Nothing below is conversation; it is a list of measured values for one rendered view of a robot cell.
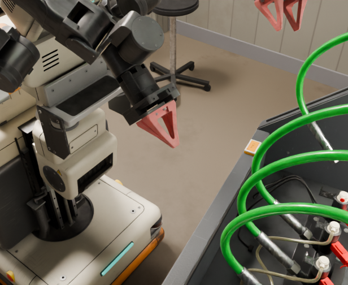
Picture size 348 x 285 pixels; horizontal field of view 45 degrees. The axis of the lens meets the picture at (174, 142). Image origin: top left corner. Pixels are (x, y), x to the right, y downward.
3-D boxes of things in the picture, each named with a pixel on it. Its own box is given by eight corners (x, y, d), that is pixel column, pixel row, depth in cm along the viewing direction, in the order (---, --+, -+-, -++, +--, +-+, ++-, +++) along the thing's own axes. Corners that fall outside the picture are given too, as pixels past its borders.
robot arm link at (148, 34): (87, 11, 73) (62, 44, 69) (114, -27, 63) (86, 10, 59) (142, 54, 77) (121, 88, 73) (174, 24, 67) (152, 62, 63)
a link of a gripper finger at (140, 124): (177, 150, 68) (147, 100, 67) (156, 158, 74) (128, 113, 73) (204, 130, 72) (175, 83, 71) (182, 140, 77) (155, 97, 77)
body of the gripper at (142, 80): (152, 106, 67) (128, 66, 66) (126, 123, 75) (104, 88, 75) (179, 90, 70) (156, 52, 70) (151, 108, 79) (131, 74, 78)
